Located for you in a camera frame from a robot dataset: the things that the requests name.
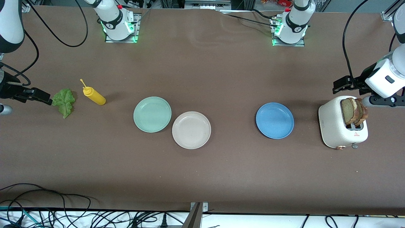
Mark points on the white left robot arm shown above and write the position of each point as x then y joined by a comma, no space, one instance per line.
295,23

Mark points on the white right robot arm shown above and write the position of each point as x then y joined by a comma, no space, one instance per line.
115,22

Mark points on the white two-slot toaster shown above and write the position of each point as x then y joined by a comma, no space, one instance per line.
332,126

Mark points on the yellow mustard squeeze bottle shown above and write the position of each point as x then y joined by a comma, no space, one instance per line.
95,96

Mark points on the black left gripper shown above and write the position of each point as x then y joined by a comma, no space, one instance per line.
359,81

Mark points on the brown toast bread slice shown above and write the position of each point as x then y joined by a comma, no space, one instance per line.
347,111
363,112

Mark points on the green lettuce leaf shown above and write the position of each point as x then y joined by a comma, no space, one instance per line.
65,101

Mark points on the small metal bracket plate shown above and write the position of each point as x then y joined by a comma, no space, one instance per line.
205,207

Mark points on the beige plate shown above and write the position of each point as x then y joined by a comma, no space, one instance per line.
191,130

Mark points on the aluminium profile beam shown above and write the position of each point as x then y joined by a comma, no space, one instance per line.
193,218

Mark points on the mint green plate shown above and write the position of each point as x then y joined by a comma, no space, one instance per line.
152,114

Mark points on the grey equipment box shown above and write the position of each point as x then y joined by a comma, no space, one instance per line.
207,4

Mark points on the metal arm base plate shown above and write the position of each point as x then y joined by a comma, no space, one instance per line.
289,45
136,30

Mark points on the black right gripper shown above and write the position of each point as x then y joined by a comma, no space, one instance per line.
7,89

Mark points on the red packaged items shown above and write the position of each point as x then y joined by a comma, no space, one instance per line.
278,2

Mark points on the black power plug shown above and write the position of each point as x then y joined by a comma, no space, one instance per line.
164,220

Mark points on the blue plate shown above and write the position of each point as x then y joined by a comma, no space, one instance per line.
274,120

